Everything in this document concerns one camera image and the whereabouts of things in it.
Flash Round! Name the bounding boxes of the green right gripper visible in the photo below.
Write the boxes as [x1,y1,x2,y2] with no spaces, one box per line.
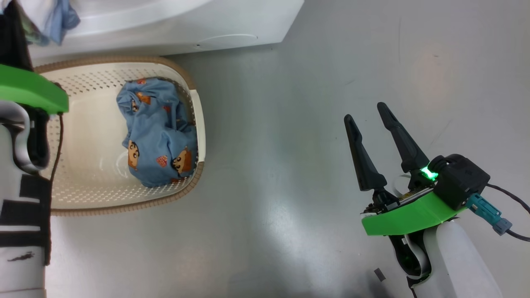
[344,102,468,236]

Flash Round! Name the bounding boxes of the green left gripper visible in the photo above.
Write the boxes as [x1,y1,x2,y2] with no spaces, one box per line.
[0,64,69,115]

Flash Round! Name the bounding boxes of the blue and white garment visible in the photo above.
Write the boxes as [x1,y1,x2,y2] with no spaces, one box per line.
[17,0,81,46]

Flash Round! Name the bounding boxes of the blue cartoon print garment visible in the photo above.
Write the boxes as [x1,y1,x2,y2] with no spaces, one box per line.
[116,77,198,189]

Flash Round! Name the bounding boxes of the white front-load washing machine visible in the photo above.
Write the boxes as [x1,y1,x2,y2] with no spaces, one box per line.
[27,0,305,65]

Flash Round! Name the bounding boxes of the cream perforated laundry basket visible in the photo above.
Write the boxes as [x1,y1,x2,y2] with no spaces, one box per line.
[31,56,206,216]

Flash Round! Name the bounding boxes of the round white filter cover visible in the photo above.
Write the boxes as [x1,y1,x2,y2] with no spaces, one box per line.
[197,34,259,48]

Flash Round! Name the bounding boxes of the thin dark left arm cable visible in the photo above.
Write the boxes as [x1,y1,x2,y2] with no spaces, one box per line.
[49,112,65,183]

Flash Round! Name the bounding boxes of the black right camera cable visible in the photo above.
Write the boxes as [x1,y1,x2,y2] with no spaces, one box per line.
[466,184,530,243]

